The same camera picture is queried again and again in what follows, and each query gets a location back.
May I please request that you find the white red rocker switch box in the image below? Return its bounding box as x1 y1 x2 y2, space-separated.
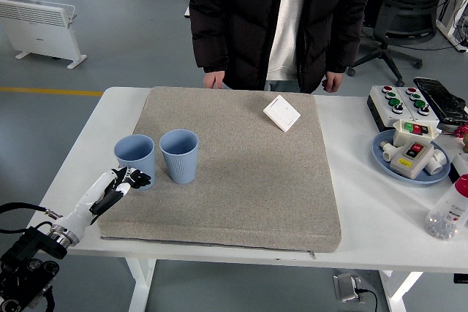
389 139 435 183

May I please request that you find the clear red-capped bead bottle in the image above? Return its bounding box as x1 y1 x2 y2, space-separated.
423 173 468 242

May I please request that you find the white pipe fitting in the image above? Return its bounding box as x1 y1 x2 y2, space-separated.
423 148 449 177
379 140 399 164

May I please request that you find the white push-button control box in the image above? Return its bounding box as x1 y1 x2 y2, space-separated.
366 85 441 132

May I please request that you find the white wall switch plate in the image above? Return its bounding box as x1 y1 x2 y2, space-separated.
263 95 302 133

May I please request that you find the yellow floor tape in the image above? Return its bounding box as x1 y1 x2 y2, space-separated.
0 86 104 97

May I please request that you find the white table leg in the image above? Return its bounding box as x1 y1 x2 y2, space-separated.
380 270 425 312
124 257 158 312

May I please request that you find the blue ribbed plastic cup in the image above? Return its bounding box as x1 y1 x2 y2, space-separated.
113 134 156 191
159 129 200 185

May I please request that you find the grey-brown cushion mat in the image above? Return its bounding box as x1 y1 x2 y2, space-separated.
97 86 343 254

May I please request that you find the person's left hand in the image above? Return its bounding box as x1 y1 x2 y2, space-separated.
320 69 345 94

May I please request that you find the blue plate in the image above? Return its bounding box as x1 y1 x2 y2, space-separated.
371 129 451 186

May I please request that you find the white desk with cables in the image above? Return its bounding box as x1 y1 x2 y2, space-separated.
437 0 468 53

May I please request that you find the person's right hand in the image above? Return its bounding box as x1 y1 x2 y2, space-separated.
203 69 226 90

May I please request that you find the grey box under table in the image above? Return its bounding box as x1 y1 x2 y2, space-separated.
332 271 366 305

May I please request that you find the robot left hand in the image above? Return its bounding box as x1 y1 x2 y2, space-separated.
54 166 152 246

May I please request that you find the white green-red button switch box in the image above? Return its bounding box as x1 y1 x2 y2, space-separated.
393 120 439 148

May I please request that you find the white panel heater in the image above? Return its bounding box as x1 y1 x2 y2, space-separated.
0 0 88 70

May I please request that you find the black cable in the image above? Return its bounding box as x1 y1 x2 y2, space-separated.
358 288 380 312

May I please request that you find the black office chair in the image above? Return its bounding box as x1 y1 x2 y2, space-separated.
346 0 458 87

